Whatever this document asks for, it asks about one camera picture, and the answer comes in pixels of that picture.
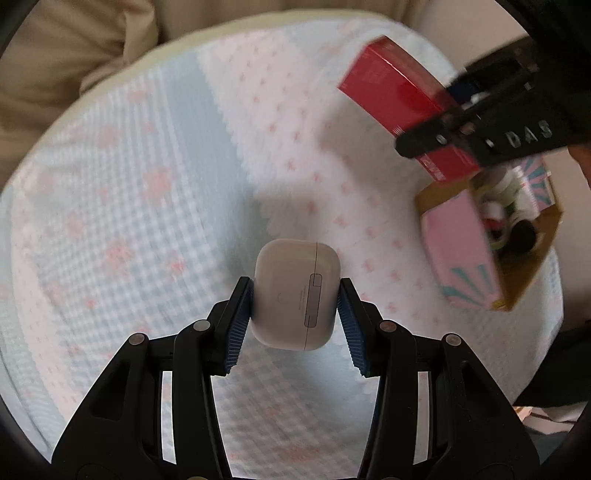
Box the white earbuds case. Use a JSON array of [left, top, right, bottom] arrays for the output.
[[249, 239, 341, 352]]

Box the light blue checked blanket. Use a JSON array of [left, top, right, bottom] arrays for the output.
[[0, 18, 567, 464]]

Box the pink patterned cardboard box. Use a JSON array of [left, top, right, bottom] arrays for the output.
[[414, 154, 565, 314]]

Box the person's dark clothing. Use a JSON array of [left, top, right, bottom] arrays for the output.
[[515, 318, 591, 409]]

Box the person's right forearm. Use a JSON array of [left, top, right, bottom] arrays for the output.
[[571, 142, 591, 191]]

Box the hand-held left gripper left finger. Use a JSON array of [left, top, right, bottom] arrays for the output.
[[51, 276, 254, 480]]

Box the red carton box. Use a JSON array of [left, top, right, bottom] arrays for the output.
[[338, 37, 484, 184]]

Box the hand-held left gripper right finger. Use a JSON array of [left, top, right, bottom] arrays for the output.
[[337, 278, 541, 480]]

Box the white jar green label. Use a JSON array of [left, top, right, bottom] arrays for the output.
[[480, 166, 525, 204]]

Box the pale green bed sheet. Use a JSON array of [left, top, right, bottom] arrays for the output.
[[0, 9, 416, 195]]

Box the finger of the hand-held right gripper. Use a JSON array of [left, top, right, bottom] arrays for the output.
[[394, 108, 483, 160], [447, 36, 541, 112]]

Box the small white jar black lid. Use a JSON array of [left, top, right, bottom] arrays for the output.
[[501, 220, 539, 254]]

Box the beige curtain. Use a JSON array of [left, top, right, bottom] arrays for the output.
[[0, 0, 160, 185], [139, 0, 505, 43]]

